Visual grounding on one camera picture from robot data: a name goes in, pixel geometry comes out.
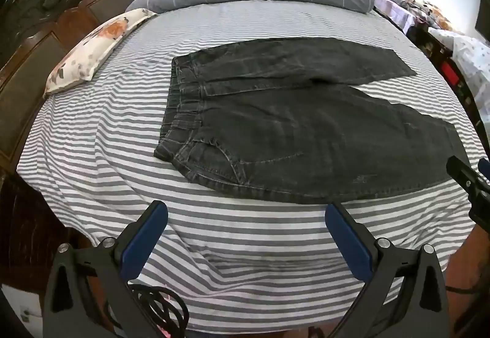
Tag dark grey denim pants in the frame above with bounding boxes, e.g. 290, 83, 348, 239
154, 38, 467, 204

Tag white dotted cloth cover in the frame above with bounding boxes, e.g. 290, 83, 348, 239
428, 28, 490, 128

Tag dark side cabinet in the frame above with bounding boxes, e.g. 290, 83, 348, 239
406, 23, 489, 154

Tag floral white orange pillow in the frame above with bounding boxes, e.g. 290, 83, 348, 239
43, 8, 157, 97

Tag dark carved wooden headboard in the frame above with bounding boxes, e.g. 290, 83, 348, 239
1, 0, 133, 293

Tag black coiled cable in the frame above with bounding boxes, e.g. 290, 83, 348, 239
109, 282, 190, 338

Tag black wall television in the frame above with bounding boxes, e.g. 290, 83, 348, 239
475, 0, 490, 42

